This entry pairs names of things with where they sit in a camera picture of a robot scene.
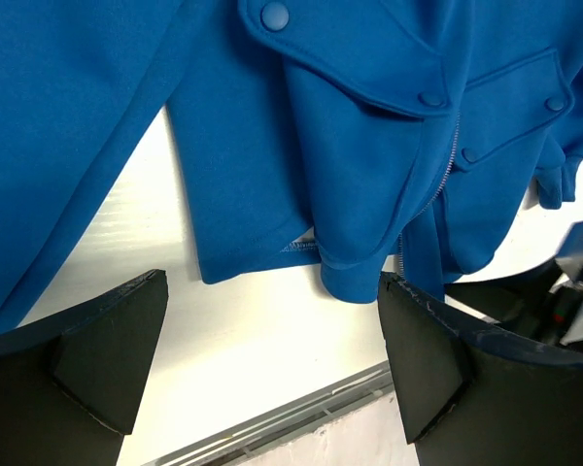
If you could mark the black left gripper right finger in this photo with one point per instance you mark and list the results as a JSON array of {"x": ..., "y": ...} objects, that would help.
[{"x": 472, "y": 393}]

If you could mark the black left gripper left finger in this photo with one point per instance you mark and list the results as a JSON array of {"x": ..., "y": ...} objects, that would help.
[{"x": 71, "y": 384}]

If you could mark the blue zip jacket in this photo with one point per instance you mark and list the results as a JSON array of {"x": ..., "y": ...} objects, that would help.
[{"x": 335, "y": 133}]

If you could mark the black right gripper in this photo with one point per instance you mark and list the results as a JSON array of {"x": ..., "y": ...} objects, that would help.
[{"x": 543, "y": 304}]

